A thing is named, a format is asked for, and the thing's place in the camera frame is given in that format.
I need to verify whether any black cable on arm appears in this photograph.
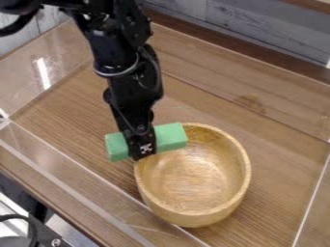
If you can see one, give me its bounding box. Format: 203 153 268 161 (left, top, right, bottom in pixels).
0 9 40 37

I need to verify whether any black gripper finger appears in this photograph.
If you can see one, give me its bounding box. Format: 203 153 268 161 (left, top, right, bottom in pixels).
109 105 125 132
124 127 157 161

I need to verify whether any black metal frame corner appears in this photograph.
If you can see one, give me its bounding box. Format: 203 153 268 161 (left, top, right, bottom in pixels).
26 215 72 247

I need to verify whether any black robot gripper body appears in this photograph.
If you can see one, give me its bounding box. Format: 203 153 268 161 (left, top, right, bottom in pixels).
93 44 165 136

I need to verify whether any black cable bottom left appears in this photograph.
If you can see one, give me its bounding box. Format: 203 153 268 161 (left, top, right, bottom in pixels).
0 213 42 247

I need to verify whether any brown wooden bowl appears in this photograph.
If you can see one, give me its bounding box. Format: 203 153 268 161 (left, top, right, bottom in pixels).
133 123 251 228

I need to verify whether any green rectangular block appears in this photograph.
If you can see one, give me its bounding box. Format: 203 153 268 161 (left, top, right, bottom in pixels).
104 123 188 161

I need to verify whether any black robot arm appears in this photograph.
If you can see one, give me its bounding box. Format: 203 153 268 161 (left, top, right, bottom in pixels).
0 0 164 160

